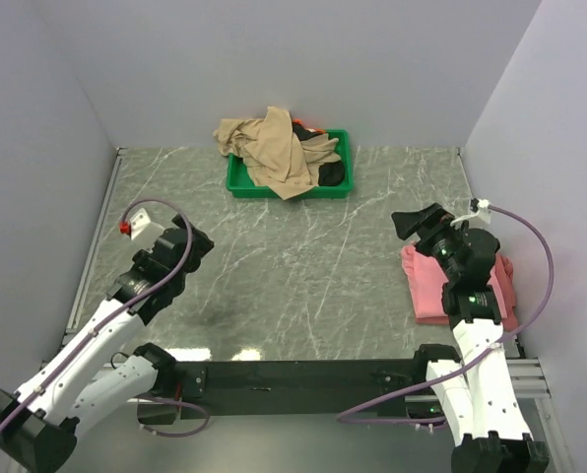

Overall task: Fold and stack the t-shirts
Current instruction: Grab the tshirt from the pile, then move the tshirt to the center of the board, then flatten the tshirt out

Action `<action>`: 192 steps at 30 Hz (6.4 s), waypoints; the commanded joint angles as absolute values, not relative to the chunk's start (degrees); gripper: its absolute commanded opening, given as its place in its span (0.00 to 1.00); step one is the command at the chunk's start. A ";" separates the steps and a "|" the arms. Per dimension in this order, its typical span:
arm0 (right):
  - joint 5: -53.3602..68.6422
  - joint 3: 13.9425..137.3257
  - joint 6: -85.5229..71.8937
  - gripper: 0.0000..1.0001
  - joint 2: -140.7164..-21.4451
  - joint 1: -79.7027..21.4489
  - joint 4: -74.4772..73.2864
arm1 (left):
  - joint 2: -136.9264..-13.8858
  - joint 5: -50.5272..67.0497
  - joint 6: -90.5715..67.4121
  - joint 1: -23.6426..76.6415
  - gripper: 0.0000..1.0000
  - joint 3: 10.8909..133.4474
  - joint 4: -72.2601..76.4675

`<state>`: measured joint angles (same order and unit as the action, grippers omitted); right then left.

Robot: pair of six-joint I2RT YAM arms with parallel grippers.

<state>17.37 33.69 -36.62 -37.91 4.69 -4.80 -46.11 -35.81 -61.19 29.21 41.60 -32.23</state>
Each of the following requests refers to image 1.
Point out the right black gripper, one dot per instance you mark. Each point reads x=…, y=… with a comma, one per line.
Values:
x=410, y=222

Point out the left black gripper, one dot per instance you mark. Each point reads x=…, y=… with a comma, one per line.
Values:
x=201, y=246

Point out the beige t shirt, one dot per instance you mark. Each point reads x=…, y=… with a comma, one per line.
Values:
x=269, y=150

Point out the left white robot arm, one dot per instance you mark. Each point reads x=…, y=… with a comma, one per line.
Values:
x=42, y=420

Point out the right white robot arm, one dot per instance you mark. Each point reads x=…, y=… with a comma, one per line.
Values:
x=472, y=382

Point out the light pink folded t shirt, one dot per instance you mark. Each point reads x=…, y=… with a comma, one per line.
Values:
x=429, y=290

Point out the black t shirt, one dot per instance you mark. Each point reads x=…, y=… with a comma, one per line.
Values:
x=325, y=166

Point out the green plastic bin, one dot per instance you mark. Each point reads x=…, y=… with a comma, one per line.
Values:
x=241, y=186

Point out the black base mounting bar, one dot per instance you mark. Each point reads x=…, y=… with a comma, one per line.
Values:
x=284, y=387

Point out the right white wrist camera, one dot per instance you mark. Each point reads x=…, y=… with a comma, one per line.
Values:
x=479, y=214

